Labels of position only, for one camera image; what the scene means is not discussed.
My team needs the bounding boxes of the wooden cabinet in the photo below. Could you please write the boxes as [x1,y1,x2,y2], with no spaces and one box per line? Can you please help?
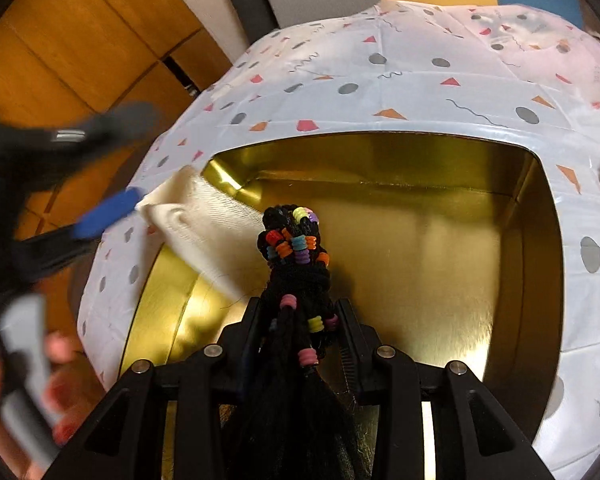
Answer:
[0,0,233,351]

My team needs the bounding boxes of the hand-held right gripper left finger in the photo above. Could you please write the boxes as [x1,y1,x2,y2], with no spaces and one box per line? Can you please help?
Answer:
[42,296,268,480]

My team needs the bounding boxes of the person's left hand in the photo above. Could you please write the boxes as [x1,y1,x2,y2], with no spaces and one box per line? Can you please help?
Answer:
[0,332,103,480]

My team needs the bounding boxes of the gold metal tray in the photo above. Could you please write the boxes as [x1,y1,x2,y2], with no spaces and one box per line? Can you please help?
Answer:
[117,132,566,480]

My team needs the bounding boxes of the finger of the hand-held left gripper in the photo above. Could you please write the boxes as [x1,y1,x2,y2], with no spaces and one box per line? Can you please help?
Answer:
[42,101,162,152]
[72,187,147,242]

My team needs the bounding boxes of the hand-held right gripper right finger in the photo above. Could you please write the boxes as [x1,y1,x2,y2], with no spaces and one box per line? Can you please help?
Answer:
[330,297,556,480]

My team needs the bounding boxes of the black braided beaded hairpiece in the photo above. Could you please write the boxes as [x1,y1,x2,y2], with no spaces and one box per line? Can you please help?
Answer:
[222,205,376,480]

